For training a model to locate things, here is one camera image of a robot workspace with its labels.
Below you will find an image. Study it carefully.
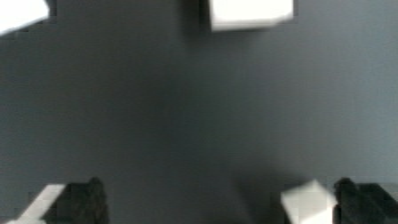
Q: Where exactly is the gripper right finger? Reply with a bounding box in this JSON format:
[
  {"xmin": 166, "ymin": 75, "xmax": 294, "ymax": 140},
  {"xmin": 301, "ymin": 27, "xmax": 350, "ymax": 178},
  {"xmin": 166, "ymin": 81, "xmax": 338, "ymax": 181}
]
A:
[{"xmin": 281, "ymin": 178, "xmax": 398, "ymax": 224}]

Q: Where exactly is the white block at left edge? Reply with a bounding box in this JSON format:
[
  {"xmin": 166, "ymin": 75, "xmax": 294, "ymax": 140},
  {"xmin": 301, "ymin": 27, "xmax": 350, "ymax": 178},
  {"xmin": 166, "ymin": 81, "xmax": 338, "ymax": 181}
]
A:
[{"xmin": 0, "ymin": 0, "xmax": 50, "ymax": 36}]

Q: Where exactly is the white leg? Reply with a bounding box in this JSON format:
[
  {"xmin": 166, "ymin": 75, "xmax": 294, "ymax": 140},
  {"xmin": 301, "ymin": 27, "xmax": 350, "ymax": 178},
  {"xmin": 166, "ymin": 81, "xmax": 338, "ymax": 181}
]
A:
[{"xmin": 208, "ymin": 0, "xmax": 295, "ymax": 32}]

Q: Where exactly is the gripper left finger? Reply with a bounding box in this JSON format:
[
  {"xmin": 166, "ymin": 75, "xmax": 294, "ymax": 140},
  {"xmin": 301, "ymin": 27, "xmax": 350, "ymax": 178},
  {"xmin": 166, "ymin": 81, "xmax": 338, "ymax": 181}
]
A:
[{"xmin": 15, "ymin": 177, "xmax": 111, "ymax": 224}]

